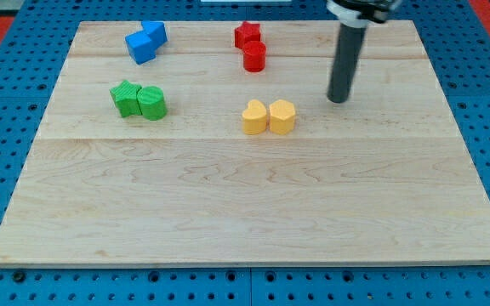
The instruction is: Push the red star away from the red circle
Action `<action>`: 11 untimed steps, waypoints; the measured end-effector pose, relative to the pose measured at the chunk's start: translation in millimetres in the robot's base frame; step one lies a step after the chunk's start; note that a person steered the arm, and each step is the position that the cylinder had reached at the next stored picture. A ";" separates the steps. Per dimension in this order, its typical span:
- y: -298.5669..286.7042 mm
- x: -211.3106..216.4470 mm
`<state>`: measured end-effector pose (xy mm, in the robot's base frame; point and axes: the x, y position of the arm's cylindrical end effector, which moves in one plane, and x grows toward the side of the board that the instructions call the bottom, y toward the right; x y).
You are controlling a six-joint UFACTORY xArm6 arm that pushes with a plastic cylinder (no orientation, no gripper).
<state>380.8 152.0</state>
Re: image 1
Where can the red star block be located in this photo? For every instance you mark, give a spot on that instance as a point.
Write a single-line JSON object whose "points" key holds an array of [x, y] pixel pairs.
{"points": [[246, 32]]}

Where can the green star block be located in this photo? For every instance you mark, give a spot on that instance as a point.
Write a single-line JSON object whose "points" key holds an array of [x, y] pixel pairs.
{"points": [[125, 98]]}

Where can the yellow heart block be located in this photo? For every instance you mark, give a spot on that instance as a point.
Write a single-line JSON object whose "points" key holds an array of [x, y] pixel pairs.
{"points": [[254, 117]]}

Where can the yellow hexagon block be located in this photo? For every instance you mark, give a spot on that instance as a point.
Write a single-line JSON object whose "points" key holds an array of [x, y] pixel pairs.
{"points": [[282, 117]]}

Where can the light wooden board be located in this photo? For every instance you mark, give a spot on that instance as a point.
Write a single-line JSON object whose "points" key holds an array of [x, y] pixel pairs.
{"points": [[383, 179]]}

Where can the red cylinder block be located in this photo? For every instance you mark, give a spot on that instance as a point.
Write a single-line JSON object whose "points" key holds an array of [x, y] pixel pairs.
{"points": [[254, 55]]}

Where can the green cylinder block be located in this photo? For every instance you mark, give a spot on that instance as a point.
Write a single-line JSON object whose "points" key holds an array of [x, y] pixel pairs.
{"points": [[152, 103]]}

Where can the blue cube block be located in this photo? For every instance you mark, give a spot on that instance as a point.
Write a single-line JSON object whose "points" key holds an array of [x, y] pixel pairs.
{"points": [[140, 47]]}

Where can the blue angular block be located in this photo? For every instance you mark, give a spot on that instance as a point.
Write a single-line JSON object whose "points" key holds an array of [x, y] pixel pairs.
{"points": [[156, 31]]}

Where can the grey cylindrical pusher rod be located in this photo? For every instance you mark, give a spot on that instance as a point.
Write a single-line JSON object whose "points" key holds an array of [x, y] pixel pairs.
{"points": [[348, 48]]}

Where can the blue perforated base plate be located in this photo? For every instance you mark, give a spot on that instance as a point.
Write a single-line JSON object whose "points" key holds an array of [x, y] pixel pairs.
{"points": [[35, 37]]}

